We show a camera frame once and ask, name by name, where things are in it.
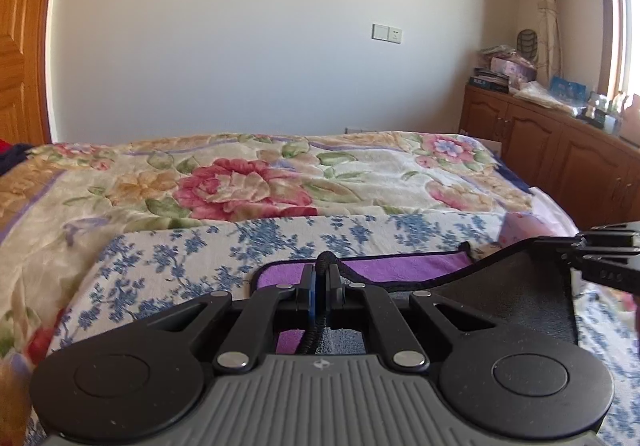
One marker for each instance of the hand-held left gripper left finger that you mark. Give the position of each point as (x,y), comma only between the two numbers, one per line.
(312,295)

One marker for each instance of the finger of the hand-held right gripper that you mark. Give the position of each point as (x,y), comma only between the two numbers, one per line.
(607,242)
(605,271)

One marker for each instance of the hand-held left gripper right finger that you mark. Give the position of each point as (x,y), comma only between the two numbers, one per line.
(334,292)

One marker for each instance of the purple grey towel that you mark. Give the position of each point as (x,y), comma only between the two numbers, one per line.
(505,286)

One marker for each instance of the wooden cabinet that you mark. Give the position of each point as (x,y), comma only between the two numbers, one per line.
(545,140)

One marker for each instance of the blue floral bed sheet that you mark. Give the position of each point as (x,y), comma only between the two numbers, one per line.
(190,256)

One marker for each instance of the pink floral blanket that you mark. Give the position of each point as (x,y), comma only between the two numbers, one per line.
(240,186)

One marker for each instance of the cluster of small bottles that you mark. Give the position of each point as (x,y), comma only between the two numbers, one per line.
(600,108)

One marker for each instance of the blue box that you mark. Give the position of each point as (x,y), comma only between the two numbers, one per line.
(567,88)

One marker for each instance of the white plastic bag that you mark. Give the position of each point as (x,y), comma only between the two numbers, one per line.
(542,95)

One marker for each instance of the pile of books and boxes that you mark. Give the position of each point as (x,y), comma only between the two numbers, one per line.
(502,70)

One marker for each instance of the dark woven fan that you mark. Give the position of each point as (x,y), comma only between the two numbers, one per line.
(527,44)

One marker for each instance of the patterned curtain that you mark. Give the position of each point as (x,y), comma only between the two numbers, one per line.
(542,0)

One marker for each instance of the wooden door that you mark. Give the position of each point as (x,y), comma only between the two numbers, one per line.
(20,35)

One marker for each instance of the white wall switch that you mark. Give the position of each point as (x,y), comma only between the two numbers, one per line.
(380,31)

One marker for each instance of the white wall socket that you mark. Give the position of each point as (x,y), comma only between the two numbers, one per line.
(395,34)

